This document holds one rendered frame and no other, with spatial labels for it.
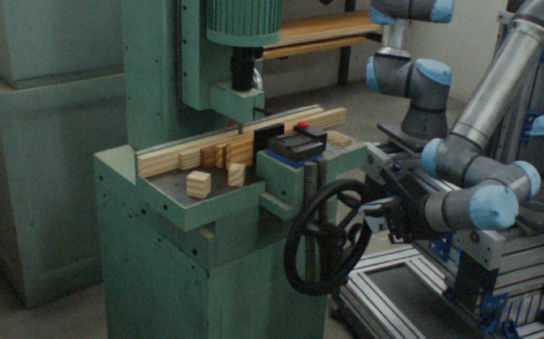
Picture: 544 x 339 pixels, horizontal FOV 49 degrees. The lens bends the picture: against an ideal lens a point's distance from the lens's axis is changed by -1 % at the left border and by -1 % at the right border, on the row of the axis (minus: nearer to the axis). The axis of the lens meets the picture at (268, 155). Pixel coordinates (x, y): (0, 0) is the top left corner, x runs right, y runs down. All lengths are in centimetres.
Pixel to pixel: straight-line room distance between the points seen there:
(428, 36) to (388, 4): 356
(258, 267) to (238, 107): 41
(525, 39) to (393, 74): 73
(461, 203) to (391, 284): 125
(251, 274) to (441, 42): 385
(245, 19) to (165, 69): 31
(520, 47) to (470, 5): 368
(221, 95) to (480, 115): 63
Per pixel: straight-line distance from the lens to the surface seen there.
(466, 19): 500
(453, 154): 123
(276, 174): 140
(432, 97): 196
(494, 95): 127
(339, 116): 180
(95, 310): 251
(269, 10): 141
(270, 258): 157
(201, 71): 153
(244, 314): 160
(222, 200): 137
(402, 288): 232
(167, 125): 164
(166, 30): 157
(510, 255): 166
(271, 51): 398
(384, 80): 197
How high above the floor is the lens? 155
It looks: 24 degrees down
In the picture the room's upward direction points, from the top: 3 degrees clockwise
